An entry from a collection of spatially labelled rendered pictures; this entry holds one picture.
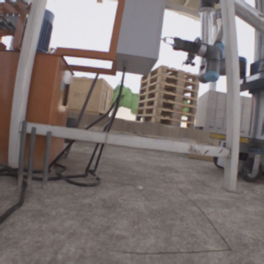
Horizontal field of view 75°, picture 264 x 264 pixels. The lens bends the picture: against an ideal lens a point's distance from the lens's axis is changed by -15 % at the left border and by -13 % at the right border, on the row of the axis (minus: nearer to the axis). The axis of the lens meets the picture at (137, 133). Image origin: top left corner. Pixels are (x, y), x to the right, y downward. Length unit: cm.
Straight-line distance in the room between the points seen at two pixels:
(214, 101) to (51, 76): 362
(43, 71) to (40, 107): 19
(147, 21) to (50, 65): 56
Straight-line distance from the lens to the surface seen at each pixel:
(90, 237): 54
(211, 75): 119
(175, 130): 260
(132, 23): 111
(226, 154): 110
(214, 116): 426
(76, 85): 430
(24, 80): 102
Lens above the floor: 30
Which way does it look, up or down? 3 degrees down
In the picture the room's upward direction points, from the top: 8 degrees clockwise
